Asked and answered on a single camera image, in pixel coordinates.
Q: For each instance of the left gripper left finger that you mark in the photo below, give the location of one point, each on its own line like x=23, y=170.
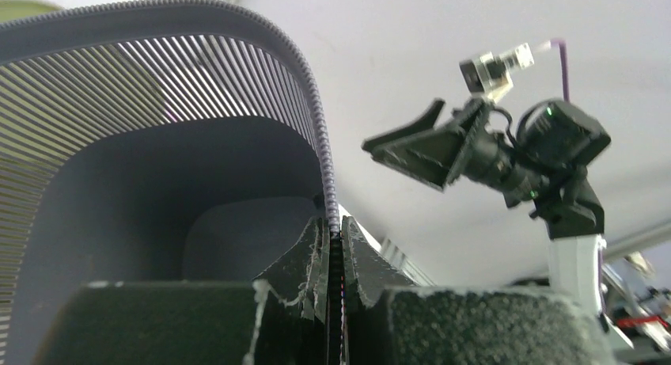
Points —
x=278, y=318

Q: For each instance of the green slatted waste bin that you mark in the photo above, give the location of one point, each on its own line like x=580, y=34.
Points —
x=18, y=9

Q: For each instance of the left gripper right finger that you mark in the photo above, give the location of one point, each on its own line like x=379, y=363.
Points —
x=392, y=321

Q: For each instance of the grey slatted waste bin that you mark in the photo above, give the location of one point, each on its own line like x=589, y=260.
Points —
x=153, y=141

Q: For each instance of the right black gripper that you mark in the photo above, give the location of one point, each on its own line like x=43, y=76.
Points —
x=543, y=161

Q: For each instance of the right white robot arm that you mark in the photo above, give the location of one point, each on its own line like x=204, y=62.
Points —
x=575, y=231

